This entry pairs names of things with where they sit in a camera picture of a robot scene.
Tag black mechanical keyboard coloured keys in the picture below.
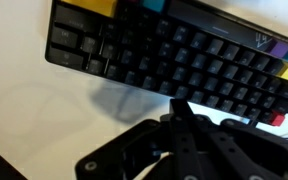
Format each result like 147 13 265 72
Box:
45 0 288 126

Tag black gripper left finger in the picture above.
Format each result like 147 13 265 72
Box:
170 99 204 180

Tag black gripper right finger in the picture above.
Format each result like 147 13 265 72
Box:
205 123 267 180

